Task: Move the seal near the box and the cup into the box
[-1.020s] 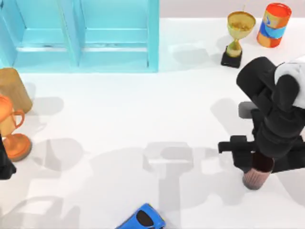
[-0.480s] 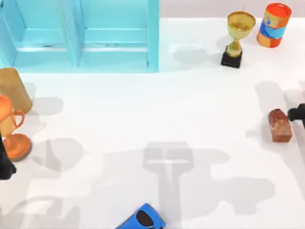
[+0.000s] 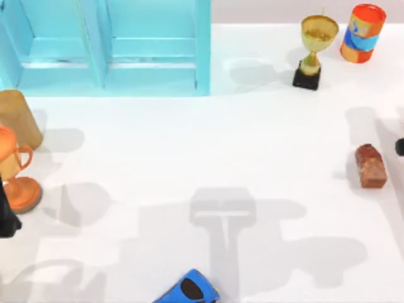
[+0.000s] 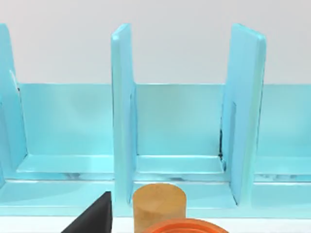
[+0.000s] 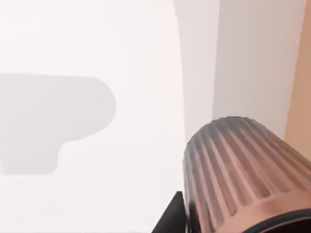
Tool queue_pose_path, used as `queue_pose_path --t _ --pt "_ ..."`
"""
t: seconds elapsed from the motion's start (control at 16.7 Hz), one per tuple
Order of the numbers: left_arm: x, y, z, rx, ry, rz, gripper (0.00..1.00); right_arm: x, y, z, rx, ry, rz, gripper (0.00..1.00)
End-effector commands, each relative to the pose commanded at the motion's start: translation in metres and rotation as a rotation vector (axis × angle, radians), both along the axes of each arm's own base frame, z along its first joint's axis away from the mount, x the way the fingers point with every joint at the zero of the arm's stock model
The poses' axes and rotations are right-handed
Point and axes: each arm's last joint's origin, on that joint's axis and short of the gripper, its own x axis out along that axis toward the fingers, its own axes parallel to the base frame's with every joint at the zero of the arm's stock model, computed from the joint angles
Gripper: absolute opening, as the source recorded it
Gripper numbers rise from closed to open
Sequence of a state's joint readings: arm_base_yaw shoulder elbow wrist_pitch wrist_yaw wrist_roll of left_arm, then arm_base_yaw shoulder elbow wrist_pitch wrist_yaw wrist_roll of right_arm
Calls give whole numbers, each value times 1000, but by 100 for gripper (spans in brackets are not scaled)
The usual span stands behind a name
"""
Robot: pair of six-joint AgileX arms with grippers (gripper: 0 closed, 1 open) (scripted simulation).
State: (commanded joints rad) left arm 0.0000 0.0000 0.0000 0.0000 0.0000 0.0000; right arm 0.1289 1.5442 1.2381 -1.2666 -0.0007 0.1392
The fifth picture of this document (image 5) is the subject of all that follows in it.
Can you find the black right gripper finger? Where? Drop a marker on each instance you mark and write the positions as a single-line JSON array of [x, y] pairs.
[[174, 213]]

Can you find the ribbed terracotta plant pot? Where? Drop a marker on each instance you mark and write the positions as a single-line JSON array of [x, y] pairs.
[[233, 174]]

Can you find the pale wooden cupboard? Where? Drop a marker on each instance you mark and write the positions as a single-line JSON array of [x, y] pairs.
[[299, 85]]

